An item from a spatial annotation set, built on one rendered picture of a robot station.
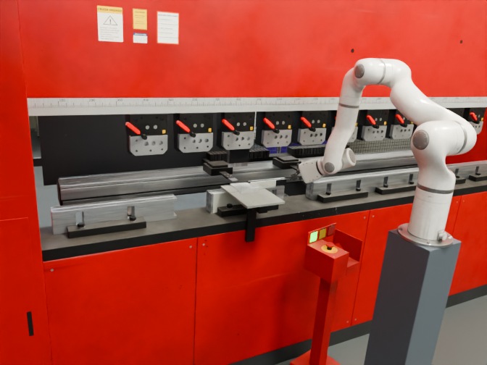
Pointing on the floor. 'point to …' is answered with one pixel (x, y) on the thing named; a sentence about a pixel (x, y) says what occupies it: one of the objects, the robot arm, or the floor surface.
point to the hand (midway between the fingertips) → (293, 177)
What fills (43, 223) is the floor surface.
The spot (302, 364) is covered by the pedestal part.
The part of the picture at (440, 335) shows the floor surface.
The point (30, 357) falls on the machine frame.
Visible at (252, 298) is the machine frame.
